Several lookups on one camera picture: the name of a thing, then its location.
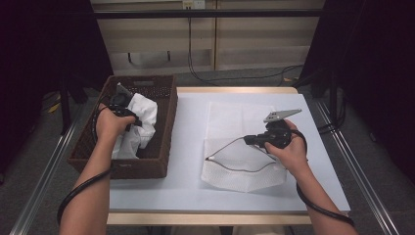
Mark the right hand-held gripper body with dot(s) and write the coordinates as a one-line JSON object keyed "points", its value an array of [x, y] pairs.
{"points": [[277, 135]]}

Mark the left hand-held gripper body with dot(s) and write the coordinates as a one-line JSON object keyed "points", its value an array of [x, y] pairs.
{"points": [[120, 103]]}

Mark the white garment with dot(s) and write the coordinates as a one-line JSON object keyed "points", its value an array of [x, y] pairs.
{"points": [[145, 114]]}

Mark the white cloth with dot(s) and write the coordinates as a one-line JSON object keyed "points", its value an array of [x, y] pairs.
{"points": [[238, 124]]}

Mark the brown wicker basket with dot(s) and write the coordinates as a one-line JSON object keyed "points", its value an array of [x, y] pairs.
{"points": [[160, 137]]}

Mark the person's left hand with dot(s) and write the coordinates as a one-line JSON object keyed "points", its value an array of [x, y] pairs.
{"points": [[109, 125]]}

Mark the person's right hand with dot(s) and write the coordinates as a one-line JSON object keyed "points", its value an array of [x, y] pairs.
{"points": [[295, 153]]}

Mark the black metal stand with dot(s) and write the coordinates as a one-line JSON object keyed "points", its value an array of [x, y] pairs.
{"points": [[65, 111]]}

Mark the black curtain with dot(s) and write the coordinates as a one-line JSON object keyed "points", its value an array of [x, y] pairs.
{"points": [[39, 49], [378, 65]]}

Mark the light wooden table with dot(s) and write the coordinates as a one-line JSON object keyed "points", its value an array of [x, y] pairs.
{"points": [[195, 219]]}

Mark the beige wooden cabinet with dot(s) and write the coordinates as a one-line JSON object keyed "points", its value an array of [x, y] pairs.
{"points": [[261, 39]]}

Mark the metal floor rail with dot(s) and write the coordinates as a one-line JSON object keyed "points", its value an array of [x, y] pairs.
{"points": [[362, 182], [42, 182]]}

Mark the white wall socket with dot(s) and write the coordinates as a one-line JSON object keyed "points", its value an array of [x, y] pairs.
{"points": [[194, 4]]}

